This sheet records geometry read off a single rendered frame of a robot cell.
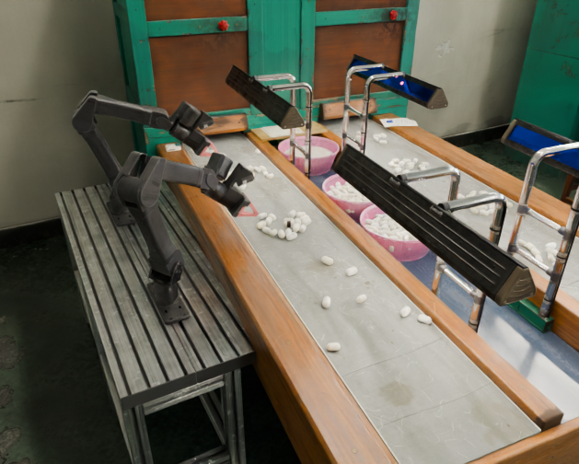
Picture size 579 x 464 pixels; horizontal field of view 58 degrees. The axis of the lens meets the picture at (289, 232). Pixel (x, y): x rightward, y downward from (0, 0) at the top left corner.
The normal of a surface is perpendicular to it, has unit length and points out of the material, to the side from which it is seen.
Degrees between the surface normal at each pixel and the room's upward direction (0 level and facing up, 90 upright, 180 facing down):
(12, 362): 0
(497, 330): 0
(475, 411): 0
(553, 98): 90
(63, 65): 90
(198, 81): 90
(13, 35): 90
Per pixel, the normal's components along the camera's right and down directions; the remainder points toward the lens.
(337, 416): 0.00, -0.86
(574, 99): -0.88, 0.23
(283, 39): 0.39, 0.47
